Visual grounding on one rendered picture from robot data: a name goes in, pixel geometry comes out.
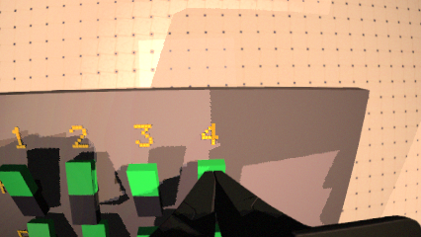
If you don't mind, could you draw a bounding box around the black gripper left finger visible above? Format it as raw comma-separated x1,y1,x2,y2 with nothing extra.
148,171,215,237

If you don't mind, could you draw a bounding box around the pinkish-brown switch panel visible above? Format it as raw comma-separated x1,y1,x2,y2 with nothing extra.
0,86,370,237

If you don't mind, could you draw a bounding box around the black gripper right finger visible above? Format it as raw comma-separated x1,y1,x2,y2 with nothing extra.
213,171,421,237

